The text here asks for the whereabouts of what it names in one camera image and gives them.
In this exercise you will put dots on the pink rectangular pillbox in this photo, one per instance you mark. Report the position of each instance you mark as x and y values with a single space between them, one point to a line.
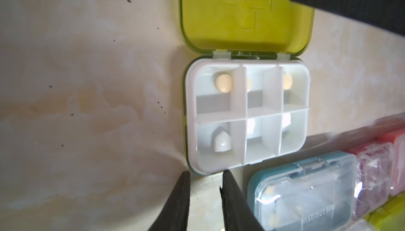
397 138

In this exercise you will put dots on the lime green square pillbox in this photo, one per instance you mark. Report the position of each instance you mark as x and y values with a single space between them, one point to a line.
390 216

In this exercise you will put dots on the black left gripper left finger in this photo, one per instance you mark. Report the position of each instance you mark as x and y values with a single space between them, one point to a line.
174 215

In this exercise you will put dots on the magenta small pillbox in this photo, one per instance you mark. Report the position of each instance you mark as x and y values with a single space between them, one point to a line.
374 176

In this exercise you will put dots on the teal rectangular pillbox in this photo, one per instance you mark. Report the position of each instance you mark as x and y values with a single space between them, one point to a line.
315 194

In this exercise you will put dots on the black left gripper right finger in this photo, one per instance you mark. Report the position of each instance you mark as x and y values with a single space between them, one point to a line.
236 212

